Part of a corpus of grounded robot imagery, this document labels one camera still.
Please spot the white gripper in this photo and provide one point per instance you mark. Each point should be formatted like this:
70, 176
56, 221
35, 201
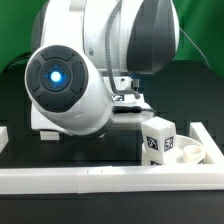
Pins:
129, 116

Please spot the white round stool seat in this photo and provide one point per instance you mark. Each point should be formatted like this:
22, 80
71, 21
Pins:
187, 151

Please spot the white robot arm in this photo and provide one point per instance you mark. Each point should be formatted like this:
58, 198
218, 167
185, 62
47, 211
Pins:
83, 54

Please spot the white marker tag sheet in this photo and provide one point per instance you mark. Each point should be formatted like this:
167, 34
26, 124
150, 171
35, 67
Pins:
129, 98

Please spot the white front fence bar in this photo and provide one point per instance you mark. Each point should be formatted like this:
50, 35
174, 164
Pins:
111, 179

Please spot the white left fence bar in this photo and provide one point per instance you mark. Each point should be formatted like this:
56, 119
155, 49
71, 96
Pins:
3, 138

